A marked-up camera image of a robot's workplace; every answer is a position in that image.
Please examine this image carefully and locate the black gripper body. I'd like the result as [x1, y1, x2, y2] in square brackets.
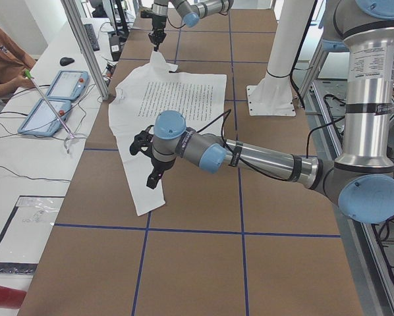
[148, 14, 167, 45]
[150, 152, 175, 178]

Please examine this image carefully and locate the near blue teach pendant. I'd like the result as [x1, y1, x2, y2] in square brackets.
[18, 99, 62, 137]

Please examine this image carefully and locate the clear plastic sheet mat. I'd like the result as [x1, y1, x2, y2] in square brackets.
[0, 196, 64, 275]

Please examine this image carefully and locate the green handled reacher stick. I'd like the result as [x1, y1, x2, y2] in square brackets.
[24, 70, 87, 153]

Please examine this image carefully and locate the blue teach pendant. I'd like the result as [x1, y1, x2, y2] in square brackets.
[18, 99, 62, 137]
[46, 70, 90, 101]

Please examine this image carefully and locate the person in brown shirt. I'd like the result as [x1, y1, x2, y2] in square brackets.
[0, 29, 36, 97]

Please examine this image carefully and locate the far blue teach pendant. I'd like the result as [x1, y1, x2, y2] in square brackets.
[46, 70, 90, 101]

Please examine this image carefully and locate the black keyboard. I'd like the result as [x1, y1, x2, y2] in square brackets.
[84, 24, 100, 51]

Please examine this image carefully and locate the black computer mouse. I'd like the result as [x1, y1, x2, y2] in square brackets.
[59, 57, 75, 66]

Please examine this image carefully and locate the white camera stand post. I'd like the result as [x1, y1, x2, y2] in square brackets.
[246, 0, 317, 117]

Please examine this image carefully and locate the aluminium frame post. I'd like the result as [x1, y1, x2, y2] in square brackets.
[61, 0, 109, 101]

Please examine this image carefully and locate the red object at edge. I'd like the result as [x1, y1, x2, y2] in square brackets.
[0, 286, 27, 309]

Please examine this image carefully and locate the white printed t-shirt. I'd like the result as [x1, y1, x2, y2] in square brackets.
[109, 52, 227, 216]

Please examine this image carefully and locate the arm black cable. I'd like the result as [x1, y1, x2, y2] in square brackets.
[196, 109, 296, 181]

